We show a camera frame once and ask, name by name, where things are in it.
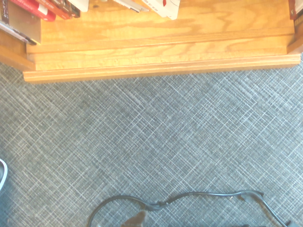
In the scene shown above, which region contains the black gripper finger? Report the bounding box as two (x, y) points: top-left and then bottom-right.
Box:
(123, 210), (147, 227)

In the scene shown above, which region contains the oak wooden bookshelf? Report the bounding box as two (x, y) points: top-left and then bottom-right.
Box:
(0, 0), (303, 84)

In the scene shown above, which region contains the white book with red print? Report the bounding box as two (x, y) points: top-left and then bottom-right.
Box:
(142, 0), (181, 21)

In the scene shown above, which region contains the thin white grey book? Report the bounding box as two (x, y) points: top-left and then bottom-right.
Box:
(113, 0), (150, 14)

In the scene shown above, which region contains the dark brown book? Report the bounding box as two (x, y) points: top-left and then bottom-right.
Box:
(63, 0), (81, 18)

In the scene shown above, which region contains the plain white book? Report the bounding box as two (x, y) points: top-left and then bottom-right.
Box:
(67, 0), (91, 13)

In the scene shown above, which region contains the orange-red book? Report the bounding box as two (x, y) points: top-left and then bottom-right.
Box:
(35, 0), (73, 20)

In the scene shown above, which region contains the row of books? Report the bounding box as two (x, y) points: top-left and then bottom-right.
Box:
(0, 0), (43, 46)

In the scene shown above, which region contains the black floor cable with connectors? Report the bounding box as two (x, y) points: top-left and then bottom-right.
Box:
(87, 190), (295, 227)

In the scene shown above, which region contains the white curved frame leg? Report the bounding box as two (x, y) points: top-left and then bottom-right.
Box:
(0, 158), (9, 191)

